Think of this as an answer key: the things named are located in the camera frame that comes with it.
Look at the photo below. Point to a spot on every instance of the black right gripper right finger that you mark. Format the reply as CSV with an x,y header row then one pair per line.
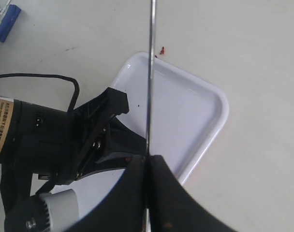
x,y
171,208

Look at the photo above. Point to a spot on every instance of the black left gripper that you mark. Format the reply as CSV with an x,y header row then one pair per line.
x,y
76,144

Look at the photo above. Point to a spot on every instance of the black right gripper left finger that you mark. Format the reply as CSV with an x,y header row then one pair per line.
x,y
123,208

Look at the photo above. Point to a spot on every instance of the thin metal skewer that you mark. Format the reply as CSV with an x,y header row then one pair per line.
x,y
151,55

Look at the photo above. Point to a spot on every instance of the small red meat crumb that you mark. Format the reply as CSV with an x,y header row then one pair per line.
x,y
162,51

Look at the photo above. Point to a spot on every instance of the white rectangular plastic tray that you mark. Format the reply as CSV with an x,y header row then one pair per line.
x,y
188,112

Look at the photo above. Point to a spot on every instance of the blue foam block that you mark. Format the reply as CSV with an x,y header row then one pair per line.
x,y
8,21

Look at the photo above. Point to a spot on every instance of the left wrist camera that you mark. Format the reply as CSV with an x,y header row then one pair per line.
x,y
41,212

